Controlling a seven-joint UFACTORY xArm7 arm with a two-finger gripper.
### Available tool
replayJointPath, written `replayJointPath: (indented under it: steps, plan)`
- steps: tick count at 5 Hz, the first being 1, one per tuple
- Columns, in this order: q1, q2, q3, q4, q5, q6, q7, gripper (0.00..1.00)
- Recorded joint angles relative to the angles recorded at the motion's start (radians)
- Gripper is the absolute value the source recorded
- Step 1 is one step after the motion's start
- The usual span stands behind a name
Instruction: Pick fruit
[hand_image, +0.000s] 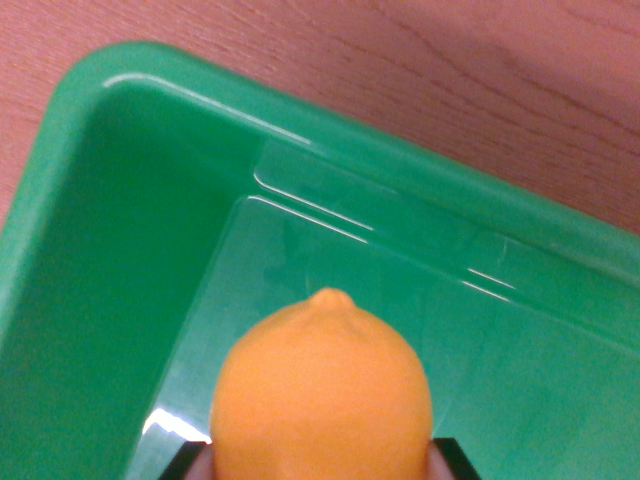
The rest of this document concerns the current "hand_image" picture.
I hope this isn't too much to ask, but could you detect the green plastic bin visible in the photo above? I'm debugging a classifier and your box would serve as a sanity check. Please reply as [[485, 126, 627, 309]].
[[0, 41, 640, 480]]

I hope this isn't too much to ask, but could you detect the yellow lemon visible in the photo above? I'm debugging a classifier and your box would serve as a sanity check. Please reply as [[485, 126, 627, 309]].
[[209, 287, 433, 480]]

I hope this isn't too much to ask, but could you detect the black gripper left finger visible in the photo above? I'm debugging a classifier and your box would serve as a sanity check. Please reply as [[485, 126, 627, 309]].
[[158, 441, 217, 480]]

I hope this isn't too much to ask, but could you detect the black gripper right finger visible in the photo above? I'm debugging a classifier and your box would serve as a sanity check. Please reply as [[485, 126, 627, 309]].
[[427, 437, 482, 480]]

